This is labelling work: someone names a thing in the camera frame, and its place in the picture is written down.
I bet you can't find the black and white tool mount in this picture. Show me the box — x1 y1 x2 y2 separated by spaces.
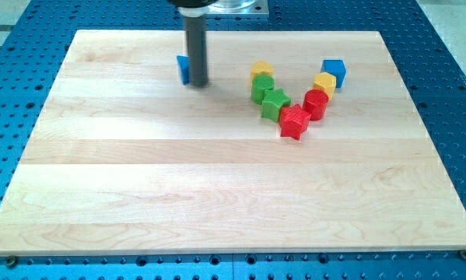
167 0 217 18

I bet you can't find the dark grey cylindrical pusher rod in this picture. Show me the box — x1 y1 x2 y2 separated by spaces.
184 16 208 87

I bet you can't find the blue triangle block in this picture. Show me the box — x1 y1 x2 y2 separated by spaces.
177 55 189 86

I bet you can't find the yellow heart block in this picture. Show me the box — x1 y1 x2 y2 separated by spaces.
250 61 274 83

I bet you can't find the green cylinder block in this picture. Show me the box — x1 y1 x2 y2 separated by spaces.
251 75 275 104

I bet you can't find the green star block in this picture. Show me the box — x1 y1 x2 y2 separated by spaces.
261 89 291 123

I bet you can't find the red star block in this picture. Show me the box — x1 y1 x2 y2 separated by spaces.
279 104 311 140

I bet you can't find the yellow hexagon block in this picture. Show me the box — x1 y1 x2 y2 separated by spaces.
313 72 337 100

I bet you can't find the red cylinder block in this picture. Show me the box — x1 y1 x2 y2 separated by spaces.
303 89 329 121

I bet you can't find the blue cube block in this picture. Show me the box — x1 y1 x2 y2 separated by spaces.
321 59 346 89

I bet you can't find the light wooden board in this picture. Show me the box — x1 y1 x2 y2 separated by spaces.
0 30 466 256

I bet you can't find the board corner bolt left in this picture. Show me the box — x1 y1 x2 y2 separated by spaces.
4 256 18 268

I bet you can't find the board corner bolt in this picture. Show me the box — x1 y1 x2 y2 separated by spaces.
458 250 466 261
4 256 18 268

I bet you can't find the board corner bolt right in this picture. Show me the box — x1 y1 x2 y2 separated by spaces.
458 250 466 261

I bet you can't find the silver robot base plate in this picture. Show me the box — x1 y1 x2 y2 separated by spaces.
208 0 269 17

